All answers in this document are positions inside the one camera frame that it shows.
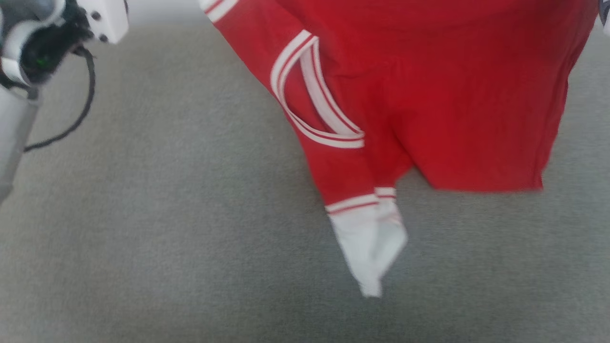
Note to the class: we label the red white sports garment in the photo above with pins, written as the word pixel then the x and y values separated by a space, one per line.
pixel 452 95

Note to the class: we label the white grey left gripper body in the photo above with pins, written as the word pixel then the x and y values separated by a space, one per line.
pixel 107 19

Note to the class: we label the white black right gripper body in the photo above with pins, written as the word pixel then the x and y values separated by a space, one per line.
pixel 605 14

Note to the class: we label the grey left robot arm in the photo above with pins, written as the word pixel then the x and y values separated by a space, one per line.
pixel 12 138

